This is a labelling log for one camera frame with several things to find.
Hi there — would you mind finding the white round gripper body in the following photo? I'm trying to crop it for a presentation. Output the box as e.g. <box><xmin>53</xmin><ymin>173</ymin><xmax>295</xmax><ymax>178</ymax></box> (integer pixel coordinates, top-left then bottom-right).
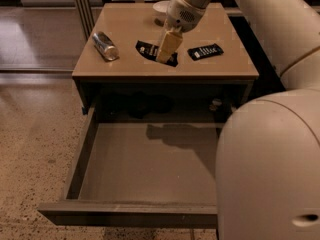
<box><xmin>165</xmin><ymin>0</ymin><xmax>205</xmax><ymax>33</ymax></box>

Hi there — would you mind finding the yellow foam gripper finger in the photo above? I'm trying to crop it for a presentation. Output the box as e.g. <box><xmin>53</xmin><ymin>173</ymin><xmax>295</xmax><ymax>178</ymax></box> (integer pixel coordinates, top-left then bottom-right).
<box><xmin>156</xmin><ymin>28</ymin><xmax>183</xmax><ymax>64</ymax></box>

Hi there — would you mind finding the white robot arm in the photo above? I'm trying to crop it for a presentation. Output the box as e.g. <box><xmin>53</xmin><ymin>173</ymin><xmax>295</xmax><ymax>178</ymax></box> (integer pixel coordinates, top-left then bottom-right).
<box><xmin>160</xmin><ymin>0</ymin><xmax>320</xmax><ymax>240</ymax></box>

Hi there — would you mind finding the black snack bar on counter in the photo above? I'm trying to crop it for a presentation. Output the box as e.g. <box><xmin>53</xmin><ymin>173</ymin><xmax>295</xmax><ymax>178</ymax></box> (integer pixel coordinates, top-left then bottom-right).
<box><xmin>187</xmin><ymin>44</ymin><xmax>224</xmax><ymax>61</ymax></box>

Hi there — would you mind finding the brown cabinet with counter top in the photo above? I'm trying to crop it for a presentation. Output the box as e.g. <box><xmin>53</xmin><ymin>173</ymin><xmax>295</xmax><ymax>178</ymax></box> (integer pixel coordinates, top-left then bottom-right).
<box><xmin>72</xmin><ymin>3</ymin><xmax>259</xmax><ymax>111</ymax></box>

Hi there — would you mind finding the white ceramic bowl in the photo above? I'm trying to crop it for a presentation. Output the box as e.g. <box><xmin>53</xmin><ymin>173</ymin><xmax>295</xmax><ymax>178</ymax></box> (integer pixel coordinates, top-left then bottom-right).
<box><xmin>153</xmin><ymin>0</ymin><xmax>170</xmax><ymax>14</ymax></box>

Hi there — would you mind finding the silver metal can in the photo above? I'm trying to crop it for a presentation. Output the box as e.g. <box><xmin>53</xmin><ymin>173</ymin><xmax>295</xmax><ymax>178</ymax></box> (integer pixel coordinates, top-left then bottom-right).
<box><xmin>92</xmin><ymin>31</ymin><xmax>119</xmax><ymax>61</ymax></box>

